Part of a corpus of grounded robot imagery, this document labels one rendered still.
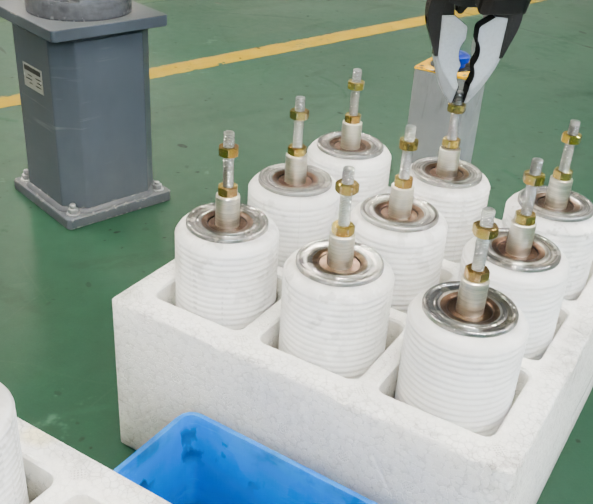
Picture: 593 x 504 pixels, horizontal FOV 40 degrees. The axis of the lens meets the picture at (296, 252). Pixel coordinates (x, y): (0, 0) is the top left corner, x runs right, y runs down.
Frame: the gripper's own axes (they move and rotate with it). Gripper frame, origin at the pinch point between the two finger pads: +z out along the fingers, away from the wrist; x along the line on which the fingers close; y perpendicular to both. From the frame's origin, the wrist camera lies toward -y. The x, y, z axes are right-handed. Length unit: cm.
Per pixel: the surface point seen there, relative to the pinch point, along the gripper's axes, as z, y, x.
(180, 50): 35, 129, 33
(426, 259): 11.8, -13.3, 4.9
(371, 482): 23.4, -29.8, 11.7
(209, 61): 35, 120, 25
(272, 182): 9.0, -3.0, 18.8
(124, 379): 25.5, -13.7, 33.2
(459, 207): 10.9, -4.2, -0.5
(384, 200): 9.0, -6.7, 8.0
